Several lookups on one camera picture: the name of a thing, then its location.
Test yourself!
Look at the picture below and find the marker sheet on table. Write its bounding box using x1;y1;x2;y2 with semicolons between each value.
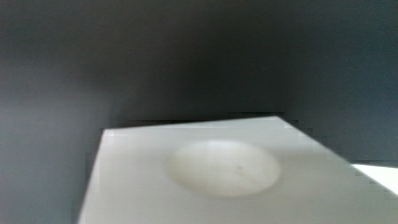
353;164;398;195

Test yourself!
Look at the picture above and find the white lamp base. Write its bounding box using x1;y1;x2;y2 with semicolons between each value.
77;117;398;224

